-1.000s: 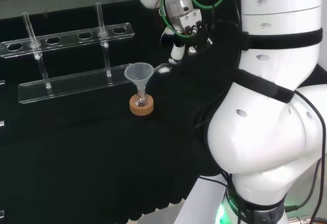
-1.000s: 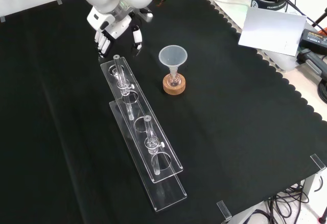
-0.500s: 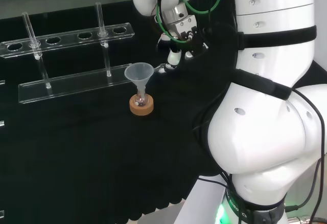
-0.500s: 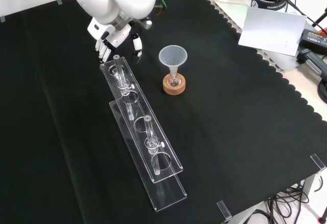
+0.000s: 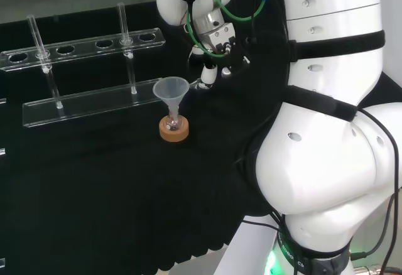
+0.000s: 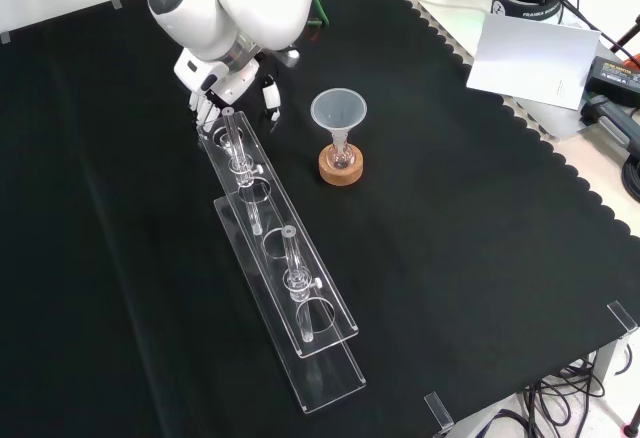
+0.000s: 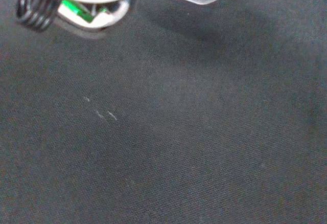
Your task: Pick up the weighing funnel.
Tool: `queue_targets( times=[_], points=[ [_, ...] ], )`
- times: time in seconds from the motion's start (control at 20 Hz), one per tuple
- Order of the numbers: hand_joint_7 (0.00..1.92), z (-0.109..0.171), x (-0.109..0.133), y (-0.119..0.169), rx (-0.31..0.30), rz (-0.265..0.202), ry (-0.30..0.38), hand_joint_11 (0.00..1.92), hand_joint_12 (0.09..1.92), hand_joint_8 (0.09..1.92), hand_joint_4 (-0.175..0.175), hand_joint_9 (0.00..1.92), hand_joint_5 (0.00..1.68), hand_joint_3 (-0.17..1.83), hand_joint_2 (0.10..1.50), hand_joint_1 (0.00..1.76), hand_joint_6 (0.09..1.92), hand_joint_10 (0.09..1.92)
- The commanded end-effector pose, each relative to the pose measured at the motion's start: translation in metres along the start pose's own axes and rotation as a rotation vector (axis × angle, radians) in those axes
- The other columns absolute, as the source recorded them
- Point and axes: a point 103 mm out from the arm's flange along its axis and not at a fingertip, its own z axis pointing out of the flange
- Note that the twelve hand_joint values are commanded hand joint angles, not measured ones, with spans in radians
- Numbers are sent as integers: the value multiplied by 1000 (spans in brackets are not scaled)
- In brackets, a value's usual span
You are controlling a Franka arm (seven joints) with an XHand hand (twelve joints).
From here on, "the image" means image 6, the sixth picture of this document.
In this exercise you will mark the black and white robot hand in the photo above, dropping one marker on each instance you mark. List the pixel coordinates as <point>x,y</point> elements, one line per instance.
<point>230,83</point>

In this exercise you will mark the translucent plastic funnel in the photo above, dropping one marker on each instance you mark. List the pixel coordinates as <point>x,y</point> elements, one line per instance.
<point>338,110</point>

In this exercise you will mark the clear acrylic funnel stand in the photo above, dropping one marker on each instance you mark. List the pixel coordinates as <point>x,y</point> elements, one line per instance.
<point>300,278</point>

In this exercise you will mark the small round-bottom glass flask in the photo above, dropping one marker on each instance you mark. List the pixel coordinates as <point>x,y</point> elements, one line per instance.
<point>342,159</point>

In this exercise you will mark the black cloth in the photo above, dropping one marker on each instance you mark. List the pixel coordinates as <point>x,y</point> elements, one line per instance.
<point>125,208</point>

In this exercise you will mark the white sheet board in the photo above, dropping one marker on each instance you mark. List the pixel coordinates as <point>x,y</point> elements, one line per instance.
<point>535,58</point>

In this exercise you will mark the grey and black device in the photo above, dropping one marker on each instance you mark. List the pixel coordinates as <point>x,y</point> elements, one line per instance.
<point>612,120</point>

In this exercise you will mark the black power adapter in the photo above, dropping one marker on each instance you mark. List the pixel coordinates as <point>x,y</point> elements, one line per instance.
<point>615,78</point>

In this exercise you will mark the clear cloth clip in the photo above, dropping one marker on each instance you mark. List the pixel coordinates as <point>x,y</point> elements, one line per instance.
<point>439,410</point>
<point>622,315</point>

